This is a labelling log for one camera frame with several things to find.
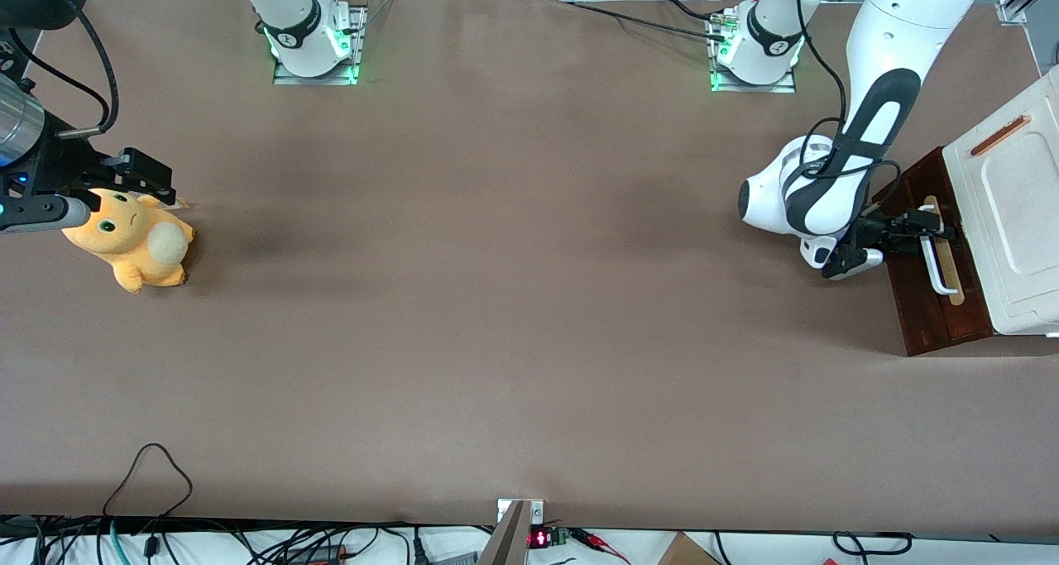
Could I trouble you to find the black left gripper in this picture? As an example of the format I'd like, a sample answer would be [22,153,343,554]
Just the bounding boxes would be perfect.
[852,207,957,256]

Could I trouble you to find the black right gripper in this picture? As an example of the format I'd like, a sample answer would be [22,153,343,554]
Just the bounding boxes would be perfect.
[7,112,178,207]

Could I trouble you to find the white drawer handle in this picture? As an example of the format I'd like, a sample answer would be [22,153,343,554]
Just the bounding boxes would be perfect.
[913,205,960,295]

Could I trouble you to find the dark wooden drawer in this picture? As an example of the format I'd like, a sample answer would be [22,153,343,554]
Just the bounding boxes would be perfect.
[873,146,994,357]

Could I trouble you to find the white drawer cabinet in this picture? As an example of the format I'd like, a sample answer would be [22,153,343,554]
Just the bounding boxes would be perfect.
[942,65,1059,338]

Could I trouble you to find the orange plush toy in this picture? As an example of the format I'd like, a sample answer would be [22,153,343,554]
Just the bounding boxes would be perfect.
[62,188,196,294]

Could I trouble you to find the brown cardboard box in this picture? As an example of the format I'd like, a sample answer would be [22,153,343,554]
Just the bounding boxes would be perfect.
[658,532,722,565]

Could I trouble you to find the red clip leads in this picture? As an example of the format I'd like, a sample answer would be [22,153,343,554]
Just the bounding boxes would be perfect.
[571,529,631,564]

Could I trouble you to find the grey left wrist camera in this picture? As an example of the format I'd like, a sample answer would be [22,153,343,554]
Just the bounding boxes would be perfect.
[822,247,885,281]

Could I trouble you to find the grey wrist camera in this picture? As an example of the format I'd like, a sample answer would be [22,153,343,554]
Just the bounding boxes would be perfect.
[822,247,885,281]
[0,194,92,235]

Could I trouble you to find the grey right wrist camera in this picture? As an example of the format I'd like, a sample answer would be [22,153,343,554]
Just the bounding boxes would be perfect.
[0,194,92,235]

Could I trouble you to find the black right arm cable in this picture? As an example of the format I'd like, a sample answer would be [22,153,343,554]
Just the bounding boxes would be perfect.
[7,9,120,139]

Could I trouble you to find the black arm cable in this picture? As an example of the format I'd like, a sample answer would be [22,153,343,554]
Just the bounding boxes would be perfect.
[7,9,120,139]
[782,0,904,218]

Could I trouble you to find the brown cabinet lid handle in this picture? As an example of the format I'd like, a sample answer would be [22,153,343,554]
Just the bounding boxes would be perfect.
[969,116,1032,157]

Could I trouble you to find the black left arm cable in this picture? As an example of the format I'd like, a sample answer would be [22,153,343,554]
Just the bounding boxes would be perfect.
[782,0,904,218]

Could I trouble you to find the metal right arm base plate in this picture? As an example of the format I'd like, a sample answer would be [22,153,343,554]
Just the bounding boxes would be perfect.
[272,2,365,86]

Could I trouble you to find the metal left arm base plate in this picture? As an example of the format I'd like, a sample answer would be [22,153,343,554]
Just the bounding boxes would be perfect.
[709,11,798,94]

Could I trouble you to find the black looped cable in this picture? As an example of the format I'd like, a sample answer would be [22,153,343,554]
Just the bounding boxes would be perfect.
[103,443,194,518]

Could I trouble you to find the black cable beside cardboard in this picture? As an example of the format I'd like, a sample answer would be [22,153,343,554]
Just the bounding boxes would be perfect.
[831,531,913,558]

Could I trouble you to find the black cable across table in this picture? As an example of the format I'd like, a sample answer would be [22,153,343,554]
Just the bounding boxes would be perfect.
[567,0,733,41]

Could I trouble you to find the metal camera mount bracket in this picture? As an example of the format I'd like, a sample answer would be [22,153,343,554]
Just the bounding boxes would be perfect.
[478,499,545,565]

